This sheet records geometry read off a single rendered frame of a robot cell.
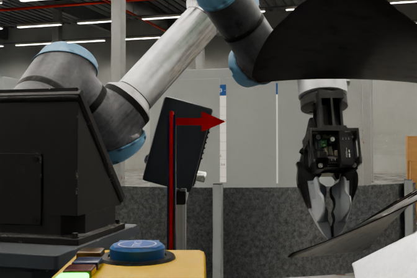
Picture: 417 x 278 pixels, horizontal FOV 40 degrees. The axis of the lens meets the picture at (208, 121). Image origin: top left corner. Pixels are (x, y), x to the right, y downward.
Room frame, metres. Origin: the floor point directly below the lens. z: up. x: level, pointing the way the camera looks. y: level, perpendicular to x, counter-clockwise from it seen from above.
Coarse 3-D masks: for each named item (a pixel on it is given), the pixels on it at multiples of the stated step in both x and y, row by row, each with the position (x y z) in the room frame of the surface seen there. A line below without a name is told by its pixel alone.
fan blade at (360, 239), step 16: (416, 192) 0.73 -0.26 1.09; (384, 208) 0.78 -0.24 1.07; (400, 208) 0.71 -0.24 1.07; (368, 224) 0.72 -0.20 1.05; (384, 224) 0.87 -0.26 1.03; (336, 240) 0.79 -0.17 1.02; (352, 240) 0.86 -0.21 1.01; (368, 240) 0.90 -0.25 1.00; (288, 256) 0.76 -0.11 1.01; (304, 256) 0.81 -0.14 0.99
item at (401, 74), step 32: (320, 0) 0.53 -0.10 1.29; (352, 0) 0.52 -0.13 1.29; (384, 0) 0.51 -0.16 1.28; (288, 32) 0.59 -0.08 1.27; (320, 32) 0.58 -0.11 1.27; (352, 32) 0.57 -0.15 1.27; (384, 32) 0.56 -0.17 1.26; (416, 32) 0.54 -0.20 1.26; (256, 64) 0.66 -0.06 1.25; (288, 64) 0.66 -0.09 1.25; (320, 64) 0.66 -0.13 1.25; (352, 64) 0.65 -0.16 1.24; (384, 64) 0.64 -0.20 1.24; (416, 64) 0.62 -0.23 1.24
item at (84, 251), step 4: (84, 248) 0.43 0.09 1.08; (88, 248) 0.43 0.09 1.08; (92, 248) 0.43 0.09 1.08; (96, 248) 0.43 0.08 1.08; (100, 248) 0.43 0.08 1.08; (80, 252) 0.41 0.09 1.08; (84, 252) 0.41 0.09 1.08; (88, 252) 0.41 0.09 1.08; (92, 252) 0.41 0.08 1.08; (96, 252) 0.41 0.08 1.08; (100, 252) 0.41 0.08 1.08; (104, 252) 0.43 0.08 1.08; (76, 256) 0.41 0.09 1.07; (80, 256) 0.41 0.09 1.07; (84, 256) 0.41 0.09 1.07; (88, 256) 0.41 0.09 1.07; (92, 256) 0.41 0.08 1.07; (96, 256) 0.41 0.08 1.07; (100, 256) 0.41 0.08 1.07
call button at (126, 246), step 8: (120, 240) 0.44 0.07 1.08; (128, 240) 0.44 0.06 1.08; (136, 240) 0.44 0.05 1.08; (144, 240) 0.44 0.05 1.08; (152, 240) 0.44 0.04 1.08; (112, 248) 0.41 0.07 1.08; (120, 248) 0.41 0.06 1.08; (128, 248) 0.40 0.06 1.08; (136, 248) 0.40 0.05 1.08; (144, 248) 0.40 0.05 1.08; (152, 248) 0.41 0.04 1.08; (160, 248) 0.41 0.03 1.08; (112, 256) 0.41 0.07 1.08; (120, 256) 0.40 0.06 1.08; (128, 256) 0.40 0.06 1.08; (136, 256) 0.40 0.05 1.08; (144, 256) 0.40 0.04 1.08; (152, 256) 0.41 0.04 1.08; (160, 256) 0.41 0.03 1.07
